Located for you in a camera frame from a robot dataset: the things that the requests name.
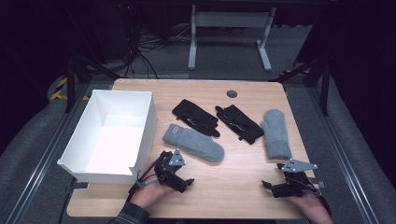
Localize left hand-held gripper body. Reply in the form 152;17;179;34
153;148;188;191

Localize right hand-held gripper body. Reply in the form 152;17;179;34
276;158;318;198

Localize grey mitten with label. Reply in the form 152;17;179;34
162;123;225;163

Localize white box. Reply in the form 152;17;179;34
57;89;158;186

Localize black glove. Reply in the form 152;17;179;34
171;98;221;138
214;104;265;146

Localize person's left hand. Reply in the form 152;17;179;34
131;179;172;209

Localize person's right hand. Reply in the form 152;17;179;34
285;189;334;224

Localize black tripod stand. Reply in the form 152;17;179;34
64;53;123;114
268;57;332;117

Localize yellow black hazard tape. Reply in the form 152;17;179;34
50;77;92;102

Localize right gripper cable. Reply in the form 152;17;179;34
297;178;332;217

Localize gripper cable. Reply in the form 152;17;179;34
126;161;163;203
297;178;332;217

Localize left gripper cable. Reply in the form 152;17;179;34
126;161;163;203

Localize aluminium floor rail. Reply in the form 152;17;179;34
5;83;92;224
306;86;380;224

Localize tangle of black floor cables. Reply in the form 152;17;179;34
122;21;194;79

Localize white metal desk frame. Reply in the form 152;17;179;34
187;4;277;72

